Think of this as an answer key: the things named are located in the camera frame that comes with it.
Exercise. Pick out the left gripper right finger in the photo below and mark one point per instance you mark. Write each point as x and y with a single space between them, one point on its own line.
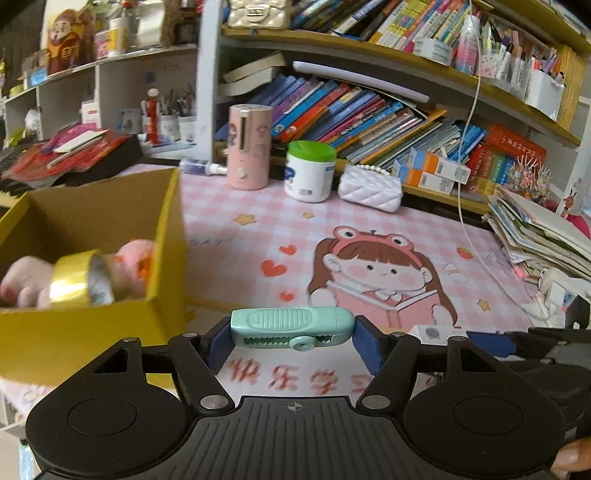
390 359

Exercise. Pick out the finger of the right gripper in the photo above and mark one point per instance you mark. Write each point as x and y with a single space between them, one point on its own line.
496 344

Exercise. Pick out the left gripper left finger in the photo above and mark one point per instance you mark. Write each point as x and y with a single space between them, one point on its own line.
197 359

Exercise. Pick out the small white card packet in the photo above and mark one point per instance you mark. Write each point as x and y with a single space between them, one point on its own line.
436 334

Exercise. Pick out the person right hand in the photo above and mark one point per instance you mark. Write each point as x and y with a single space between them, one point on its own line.
573 458

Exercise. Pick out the white power adapter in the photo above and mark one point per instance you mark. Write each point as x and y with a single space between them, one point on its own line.
556 301

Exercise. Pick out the stack of magazines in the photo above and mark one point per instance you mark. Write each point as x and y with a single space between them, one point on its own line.
535 239

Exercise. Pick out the pink cartoon desk mat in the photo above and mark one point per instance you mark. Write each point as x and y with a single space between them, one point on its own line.
262 249

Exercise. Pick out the gold tape roll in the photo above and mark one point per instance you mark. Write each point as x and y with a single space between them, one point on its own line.
81 280

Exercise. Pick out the yellow cardboard box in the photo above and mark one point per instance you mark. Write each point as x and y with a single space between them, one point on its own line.
74 229

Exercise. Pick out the white quilted purse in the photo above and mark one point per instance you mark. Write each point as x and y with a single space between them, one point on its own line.
371 187

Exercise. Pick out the white orange medicine box lower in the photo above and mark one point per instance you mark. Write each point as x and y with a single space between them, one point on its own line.
420 179

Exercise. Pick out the white orange medicine box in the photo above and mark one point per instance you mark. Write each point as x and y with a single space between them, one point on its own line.
420 179
440 166

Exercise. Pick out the red colourful book set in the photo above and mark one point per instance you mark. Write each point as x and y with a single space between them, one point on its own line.
506 159

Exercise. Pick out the pink plush toy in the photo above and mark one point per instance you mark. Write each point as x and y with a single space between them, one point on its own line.
26 282

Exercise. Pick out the white orange medicine box upper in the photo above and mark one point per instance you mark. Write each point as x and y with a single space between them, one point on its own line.
440 166

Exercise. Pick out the white jar green lid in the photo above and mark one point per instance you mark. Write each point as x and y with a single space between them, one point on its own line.
309 171

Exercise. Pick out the pink cylindrical container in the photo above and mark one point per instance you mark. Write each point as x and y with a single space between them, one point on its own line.
249 144

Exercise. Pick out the row of colourful books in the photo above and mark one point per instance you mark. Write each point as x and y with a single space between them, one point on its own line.
356 120

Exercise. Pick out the red papers pile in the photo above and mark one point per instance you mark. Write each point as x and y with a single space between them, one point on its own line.
75 150

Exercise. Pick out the black electronic keyboard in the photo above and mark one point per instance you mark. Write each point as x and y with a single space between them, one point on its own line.
123 158

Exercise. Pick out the white cubby shelf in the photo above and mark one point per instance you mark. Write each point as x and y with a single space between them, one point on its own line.
113 84

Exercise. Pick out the fortune god figurine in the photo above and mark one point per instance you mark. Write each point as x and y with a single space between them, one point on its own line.
70 41

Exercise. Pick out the gold quilted purse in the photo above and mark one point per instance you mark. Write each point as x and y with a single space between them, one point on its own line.
259 14

